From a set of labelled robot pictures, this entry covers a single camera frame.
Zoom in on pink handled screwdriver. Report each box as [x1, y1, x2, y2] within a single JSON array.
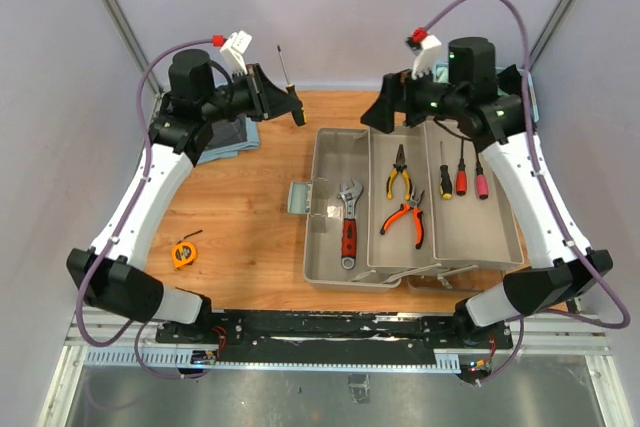
[[475, 153, 489, 200]]

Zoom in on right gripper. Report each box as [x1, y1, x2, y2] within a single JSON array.
[[360, 61, 466, 134]]

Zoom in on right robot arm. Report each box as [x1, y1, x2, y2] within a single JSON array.
[[361, 29, 613, 347]]

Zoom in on blue plastic basket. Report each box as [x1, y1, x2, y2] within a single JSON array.
[[434, 62, 539, 123]]

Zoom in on black cloth in basket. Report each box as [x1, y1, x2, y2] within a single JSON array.
[[496, 64, 529, 98]]

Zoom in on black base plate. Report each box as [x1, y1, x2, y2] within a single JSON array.
[[155, 310, 513, 367]]

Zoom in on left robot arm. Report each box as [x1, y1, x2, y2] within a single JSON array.
[[67, 40, 306, 346]]

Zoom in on long yellow black screwdriver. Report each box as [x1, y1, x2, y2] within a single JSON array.
[[276, 45, 306, 127]]

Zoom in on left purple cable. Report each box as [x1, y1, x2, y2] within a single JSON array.
[[74, 37, 221, 411]]

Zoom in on red handled screwdriver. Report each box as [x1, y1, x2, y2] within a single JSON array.
[[455, 139, 468, 196]]

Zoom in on short yellow black screwdriver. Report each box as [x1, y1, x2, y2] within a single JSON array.
[[439, 142, 453, 200]]

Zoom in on aluminium frame rail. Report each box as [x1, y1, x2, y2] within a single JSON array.
[[38, 308, 633, 426]]

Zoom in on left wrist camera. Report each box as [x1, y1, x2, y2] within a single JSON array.
[[211, 30, 252, 75]]

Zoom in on orange handled pliers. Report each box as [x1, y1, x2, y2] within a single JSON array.
[[379, 189, 426, 250]]

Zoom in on light blue folded cloth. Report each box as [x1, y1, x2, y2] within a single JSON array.
[[198, 116, 261, 164]]

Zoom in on orange tape measure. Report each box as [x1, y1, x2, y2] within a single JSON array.
[[171, 229, 203, 270]]

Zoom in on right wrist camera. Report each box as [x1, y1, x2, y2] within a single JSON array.
[[405, 27, 442, 80]]

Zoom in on yellow handled pliers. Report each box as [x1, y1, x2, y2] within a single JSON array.
[[384, 143, 413, 201]]

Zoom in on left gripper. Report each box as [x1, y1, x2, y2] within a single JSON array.
[[201, 63, 302, 124]]

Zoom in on red handled adjustable wrench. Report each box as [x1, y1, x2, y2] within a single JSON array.
[[338, 179, 363, 270]]

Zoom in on dark grey checked cloth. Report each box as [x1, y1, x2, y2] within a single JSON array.
[[207, 116, 248, 150]]

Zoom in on grey plastic tool box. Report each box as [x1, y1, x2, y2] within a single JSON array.
[[288, 121, 526, 293]]

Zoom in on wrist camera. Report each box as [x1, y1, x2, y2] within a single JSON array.
[[405, 27, 442, 80], [211, 30, 252, 75]]

